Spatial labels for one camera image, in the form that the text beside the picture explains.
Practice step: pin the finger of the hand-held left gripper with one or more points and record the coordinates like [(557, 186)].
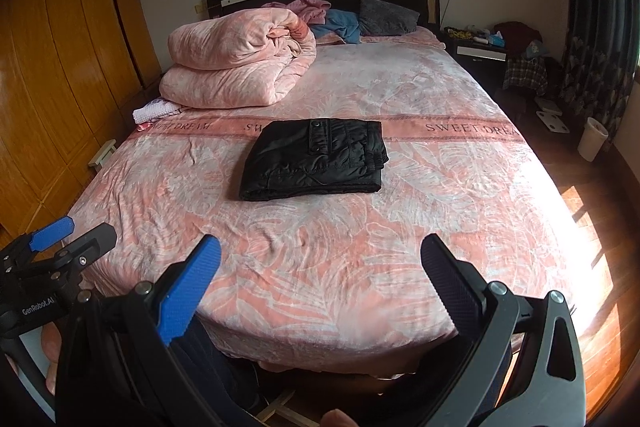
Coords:
[(50, 229), (92, 239)]

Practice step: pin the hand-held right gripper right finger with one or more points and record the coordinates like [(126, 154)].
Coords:
[(452, 287)]

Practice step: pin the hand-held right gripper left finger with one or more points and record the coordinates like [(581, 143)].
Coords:
[(192, 292)]

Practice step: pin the black jacket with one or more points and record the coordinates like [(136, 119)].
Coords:
[(310, 162)]

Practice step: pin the person's dark clothing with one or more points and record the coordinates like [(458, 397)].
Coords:
[(215, 367)]

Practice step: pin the small wooden stool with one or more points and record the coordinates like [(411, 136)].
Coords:
[(102, 153)]

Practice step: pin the pink leaf-print bedspread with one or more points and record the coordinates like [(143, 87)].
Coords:
[(400, 217)]

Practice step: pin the white knitted cloth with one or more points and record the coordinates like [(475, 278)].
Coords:
[(155, 111)]

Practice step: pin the wooden wardrobe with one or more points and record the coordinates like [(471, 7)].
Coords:
[(65, 57)]

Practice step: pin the white waste bin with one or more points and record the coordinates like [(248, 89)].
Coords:
[(592, 139)]

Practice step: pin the plaid cloth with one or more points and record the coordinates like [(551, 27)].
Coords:
[(522, 74)]

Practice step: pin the folded pink quilt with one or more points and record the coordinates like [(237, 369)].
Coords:
[(235, 57)]

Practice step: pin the dark nightstand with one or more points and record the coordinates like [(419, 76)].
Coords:
[(480, 54)]

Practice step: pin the teal tissue box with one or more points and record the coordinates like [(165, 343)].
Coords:
[(496, 40)]

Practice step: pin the pink pillow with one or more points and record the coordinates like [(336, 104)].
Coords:
[(420, 38)]

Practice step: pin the light blue bag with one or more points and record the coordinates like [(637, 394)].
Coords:
[(536, 49)]

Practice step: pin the yellow and black packet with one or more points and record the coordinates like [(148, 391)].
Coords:
[(457, 34)]

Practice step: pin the dark red clothing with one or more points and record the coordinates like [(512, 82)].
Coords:
[(515, 32)]

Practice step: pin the grey pillow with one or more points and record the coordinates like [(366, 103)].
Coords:
[(387, 17)]

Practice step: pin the blue cloth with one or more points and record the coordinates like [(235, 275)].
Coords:
[(342, 24)]

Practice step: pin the dark patterned curtain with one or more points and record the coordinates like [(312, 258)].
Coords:
[(595, 32)]

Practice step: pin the pink clothes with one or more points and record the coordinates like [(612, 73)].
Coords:
[(305, 9)]

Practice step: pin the yellow wall outlet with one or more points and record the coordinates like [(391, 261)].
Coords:
[(200, 8)]

